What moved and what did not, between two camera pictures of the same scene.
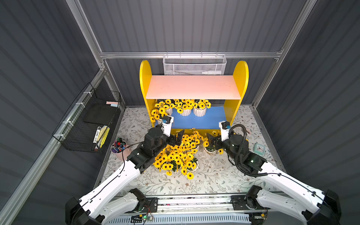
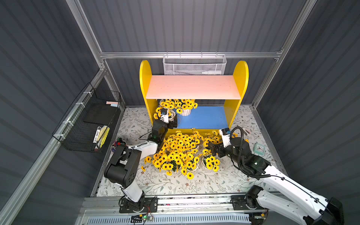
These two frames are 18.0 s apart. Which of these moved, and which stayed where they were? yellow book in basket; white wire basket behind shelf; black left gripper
Moved: black left gripper
Stayed: yellow book in basket; white wire basket behind shelf
